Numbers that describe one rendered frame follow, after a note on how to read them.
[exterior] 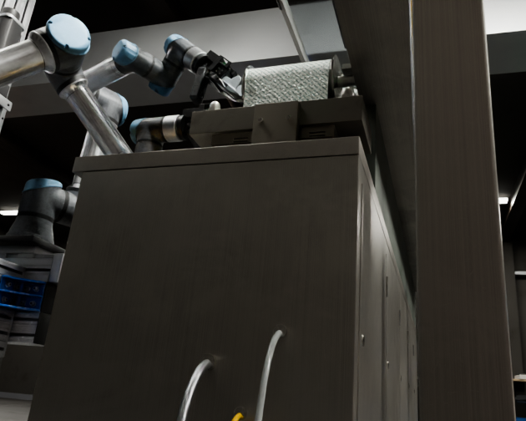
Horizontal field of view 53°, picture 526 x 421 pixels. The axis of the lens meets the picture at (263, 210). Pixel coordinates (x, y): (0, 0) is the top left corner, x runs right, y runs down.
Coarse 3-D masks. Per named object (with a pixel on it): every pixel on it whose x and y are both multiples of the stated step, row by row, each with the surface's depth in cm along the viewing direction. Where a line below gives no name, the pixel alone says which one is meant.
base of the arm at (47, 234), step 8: (16, 216) 172; (24, 216) 169; (32, 216) 169; (40, 216) 170; (48, 216) 173; (16, 224) 168; (24, 224) 167; (32, 224) 168; (40, 224) 169; (48, 224) 173; (8, 232) 167; (16, 232) 165; (24, 232) 165; (32, 232) 168; (40, 232) 168; (48, 232) 171; (48, 240) 170
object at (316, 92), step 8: (296, 88) 141; (304, 88) 140; (312, 88) 139; (320, 88) 139; (248, 96) 145; (256, 96) 144; (264, 96) 143; (272, 96) 142; (280, 96) 142; (288, 96) 141; (296, 96) 140; (304, 96) 139; (312, 96) 138; (320, 96) 138; (248, 104) 144
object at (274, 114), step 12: (264, 108) 115; (276, 108) 114; (288, 108) 113; (300, 108) 114; (264, 120) 114; (276, 120) 113; (288, 120) 112; (252, 132) 114; (264, 132) 113; (276, 132) 112; (288, 132) 111
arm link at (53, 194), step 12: (36, 180) 173; (48, 180) 175; (24, 192) 173; (36, 192) 172; (48, 192) 174; (60, 192) 178; (24, 204) 171; (36, 204) 171; (48, 204) 173; (60, 204) 176; (60, 216) 178
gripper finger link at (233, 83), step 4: (236, 76) 155; (224, 80) 155; (228, 80) 155; (232, 80) 154; (236, 80) 154; (240, 80) 154; (228, 84) 154; (232, 84) 154; (236, 84) 153; (228, 88) 153; (232, 88) 153; (236, 88) 153; (228, 92) 154; (232, 92) 153; (236, 92) 153; (232, 96) 154; (236, 96) 153; (240, 96) 153
